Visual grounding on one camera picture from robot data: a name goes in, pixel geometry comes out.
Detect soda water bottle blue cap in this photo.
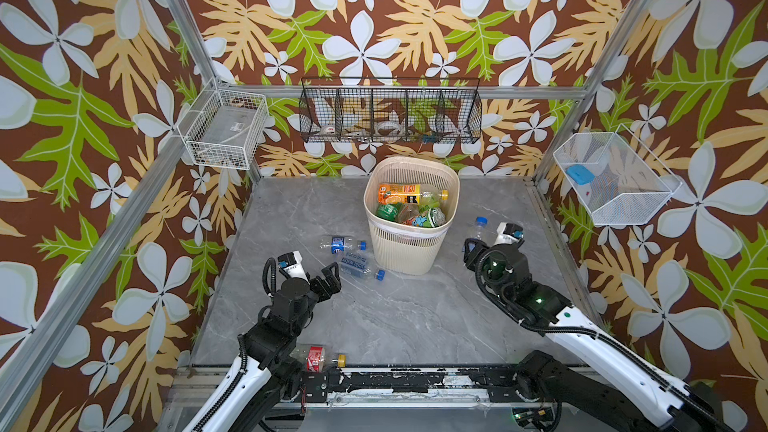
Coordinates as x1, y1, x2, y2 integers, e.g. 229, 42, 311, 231
338, 251, 386, 281

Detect clear Pepsi bottle blue label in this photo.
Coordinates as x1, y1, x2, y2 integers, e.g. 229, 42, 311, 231
319, 235, 368, 254

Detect clear bottle red label yellow cap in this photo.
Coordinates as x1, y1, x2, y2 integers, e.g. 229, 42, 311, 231
291, 344, 347, 372

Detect green bottle yellow cap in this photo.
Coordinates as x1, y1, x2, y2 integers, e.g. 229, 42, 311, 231
375, 203, 404, 223

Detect orange label juice bottle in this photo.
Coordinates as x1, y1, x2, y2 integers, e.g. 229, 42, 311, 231
377, 183, 449, 206

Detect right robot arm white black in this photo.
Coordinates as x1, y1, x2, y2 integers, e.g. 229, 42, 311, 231
463, 238, 730, 431

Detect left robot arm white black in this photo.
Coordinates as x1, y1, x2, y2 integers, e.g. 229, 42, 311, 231
186, 252, 342, 431

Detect cream slatted plastic bin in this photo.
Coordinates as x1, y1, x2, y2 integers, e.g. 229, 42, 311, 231
363, 156, 460, 275

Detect blue item in right basket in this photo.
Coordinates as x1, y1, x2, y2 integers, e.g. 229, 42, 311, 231
565, 164, 595, 186

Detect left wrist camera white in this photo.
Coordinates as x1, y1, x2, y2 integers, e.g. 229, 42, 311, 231
277, 251, 310, 282

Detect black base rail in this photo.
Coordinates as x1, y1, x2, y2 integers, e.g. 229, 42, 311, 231
291, 364, 552, 405

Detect black wire wall basket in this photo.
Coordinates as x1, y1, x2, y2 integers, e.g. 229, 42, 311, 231
298, 77, 483, 144

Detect aluminium frame rail back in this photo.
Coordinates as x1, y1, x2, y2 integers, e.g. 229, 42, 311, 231
230, 85, 587, 100

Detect aluminium frame rail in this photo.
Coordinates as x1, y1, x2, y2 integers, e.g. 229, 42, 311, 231
0, 131, 193, 415
230, 85, 587, 100

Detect white wire basket right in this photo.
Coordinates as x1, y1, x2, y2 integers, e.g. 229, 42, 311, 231
554, 125, 682, 227

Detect white wire basket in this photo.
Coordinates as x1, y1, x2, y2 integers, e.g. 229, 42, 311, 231
178, 79, 270, 171
554, 125, 682, 227

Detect white wire basket left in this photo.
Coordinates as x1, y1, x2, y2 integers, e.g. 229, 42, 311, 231
178, 79, 270, 171

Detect aluminium frame rail left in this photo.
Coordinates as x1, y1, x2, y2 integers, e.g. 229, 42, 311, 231
0, 131, 193, 415

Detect aluminium frame post back right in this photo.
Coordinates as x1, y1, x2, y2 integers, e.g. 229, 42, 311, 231
532, 0, 652, 186

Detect aluminium frame post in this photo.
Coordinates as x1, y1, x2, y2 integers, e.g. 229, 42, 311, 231
532, 0, 652, 186
167, 0, 262, 183

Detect aluminium frame post back left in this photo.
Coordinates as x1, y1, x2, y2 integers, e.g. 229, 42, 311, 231
167, 0, 262, 183

